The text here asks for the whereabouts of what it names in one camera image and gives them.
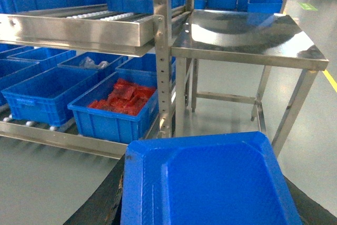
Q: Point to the blue bin with plastic bag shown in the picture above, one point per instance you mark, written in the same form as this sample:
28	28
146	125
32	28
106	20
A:
113	59

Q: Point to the red packaged parts pile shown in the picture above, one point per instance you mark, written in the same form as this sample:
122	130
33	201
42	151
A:
126	98

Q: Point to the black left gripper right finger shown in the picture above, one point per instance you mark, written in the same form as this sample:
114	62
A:
310	211

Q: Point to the blue plastic tray part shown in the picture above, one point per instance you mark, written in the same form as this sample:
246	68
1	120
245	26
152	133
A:
212	179

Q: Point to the empty blue target bin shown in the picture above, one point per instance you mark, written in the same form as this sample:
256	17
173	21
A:
44	97

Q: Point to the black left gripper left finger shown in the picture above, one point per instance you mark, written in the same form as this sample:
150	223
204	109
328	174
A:
105	204

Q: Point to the blue bin with red parts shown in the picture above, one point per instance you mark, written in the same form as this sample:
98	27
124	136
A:
108	125

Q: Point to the stainless steel table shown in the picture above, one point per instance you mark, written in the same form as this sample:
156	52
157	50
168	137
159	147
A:
269	40

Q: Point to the blue bin far left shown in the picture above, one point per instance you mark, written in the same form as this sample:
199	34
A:
15	71

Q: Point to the steel flow rack shelf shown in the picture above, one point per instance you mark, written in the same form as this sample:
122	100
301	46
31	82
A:
51	28

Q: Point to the blue bin behind red parts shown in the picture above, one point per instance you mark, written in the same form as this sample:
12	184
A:
140	70

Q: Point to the clear plastic bag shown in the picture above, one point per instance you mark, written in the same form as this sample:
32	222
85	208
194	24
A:
89	63

